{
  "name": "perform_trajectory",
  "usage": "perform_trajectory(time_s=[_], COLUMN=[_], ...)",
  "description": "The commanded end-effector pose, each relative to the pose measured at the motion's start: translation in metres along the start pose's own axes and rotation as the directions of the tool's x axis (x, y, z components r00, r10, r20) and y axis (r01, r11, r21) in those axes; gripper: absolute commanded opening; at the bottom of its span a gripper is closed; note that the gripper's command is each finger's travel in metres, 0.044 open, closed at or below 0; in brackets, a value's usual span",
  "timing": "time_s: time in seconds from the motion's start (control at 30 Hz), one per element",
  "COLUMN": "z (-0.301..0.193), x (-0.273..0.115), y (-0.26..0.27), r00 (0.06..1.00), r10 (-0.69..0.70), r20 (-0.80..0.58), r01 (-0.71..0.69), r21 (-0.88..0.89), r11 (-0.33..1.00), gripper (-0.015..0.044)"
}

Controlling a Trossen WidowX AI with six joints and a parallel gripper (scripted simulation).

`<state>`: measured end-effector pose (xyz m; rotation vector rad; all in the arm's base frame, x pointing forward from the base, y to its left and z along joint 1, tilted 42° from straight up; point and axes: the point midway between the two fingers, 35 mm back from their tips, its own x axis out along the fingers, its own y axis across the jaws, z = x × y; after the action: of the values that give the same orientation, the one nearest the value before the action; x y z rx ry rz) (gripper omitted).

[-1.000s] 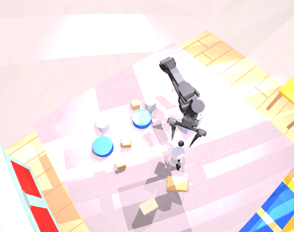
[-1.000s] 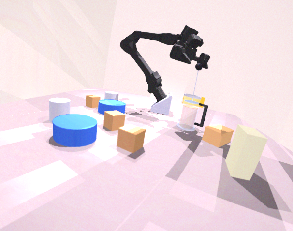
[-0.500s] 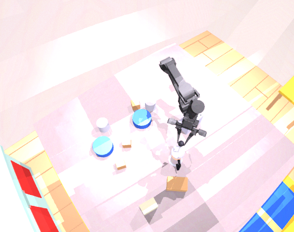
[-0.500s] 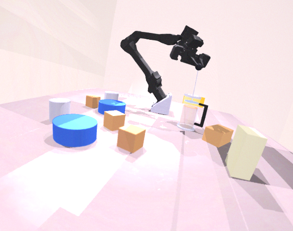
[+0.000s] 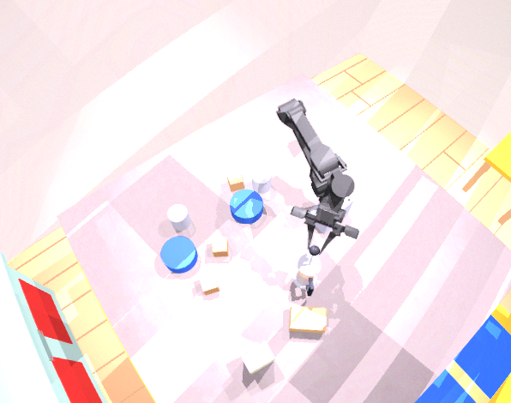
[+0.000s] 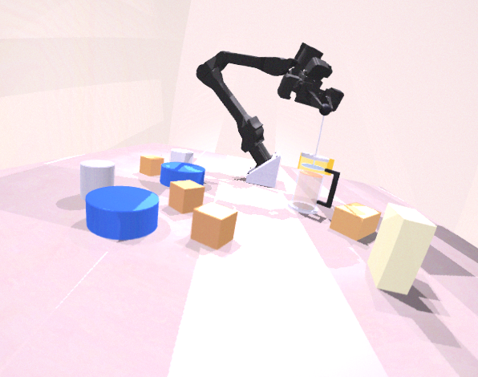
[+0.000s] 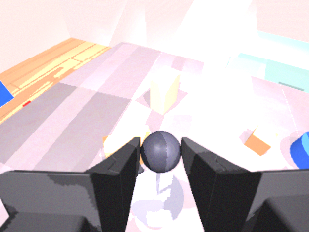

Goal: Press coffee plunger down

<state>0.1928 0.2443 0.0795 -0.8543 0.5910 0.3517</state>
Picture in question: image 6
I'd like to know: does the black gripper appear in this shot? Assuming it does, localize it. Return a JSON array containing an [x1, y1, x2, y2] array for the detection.
[[277, 73, 344, 112]]

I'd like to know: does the glass french press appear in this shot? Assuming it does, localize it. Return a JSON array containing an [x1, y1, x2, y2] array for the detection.
[[288, 103, 340, 214]]

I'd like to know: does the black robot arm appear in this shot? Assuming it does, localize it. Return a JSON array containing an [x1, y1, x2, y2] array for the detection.
[[196, 42, 333, 168]]

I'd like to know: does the white cylinder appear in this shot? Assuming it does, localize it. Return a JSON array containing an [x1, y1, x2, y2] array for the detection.
[[79, 160, 115, 200], [170, 148, 194, 164]]

